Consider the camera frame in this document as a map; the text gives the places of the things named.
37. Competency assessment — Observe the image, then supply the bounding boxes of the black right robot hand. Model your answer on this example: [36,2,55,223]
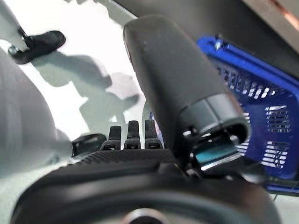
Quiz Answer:
[10,14,282,224]

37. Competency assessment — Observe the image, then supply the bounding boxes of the blue plastic shopping basket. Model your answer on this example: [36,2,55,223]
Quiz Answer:
[149,35,299,195]

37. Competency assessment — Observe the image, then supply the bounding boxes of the black robot foot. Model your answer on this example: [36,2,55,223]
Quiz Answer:
[7,30,66,65]
[71,133,107,157]

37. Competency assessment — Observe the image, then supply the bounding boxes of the grey robot leg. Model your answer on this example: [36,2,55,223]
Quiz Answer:
[0,0,28,51]
[0,48,73,182]

